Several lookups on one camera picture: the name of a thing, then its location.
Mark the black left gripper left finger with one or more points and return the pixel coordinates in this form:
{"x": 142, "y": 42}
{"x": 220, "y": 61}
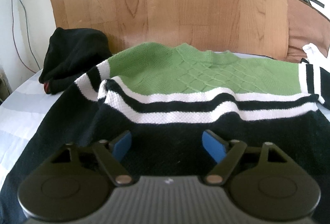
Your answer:
{"x": 75, "y": 181}

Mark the white crumpled garment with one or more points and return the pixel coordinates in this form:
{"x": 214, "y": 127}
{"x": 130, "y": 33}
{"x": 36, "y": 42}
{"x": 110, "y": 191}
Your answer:
{"x": 314, "y": 56}

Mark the black folded garment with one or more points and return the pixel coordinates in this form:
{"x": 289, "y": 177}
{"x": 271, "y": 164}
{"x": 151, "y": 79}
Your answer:
{"x": 71, "y": 53}

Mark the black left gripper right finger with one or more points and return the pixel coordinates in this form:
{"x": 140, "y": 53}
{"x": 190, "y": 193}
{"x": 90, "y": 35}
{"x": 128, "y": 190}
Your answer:
{"x": 262, "y": 181}

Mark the wood pattern vinyl sheet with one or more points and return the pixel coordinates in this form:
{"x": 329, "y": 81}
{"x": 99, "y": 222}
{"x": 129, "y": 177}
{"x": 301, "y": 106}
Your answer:
{"x": 257, "y": 27}

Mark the brown cushion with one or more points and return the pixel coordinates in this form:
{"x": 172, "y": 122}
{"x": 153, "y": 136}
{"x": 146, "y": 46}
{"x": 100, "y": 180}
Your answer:
{"x": 306, "y": 25}

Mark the green black white knit sweater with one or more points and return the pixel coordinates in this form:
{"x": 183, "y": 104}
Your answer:
{"x": 166, "y": 97}

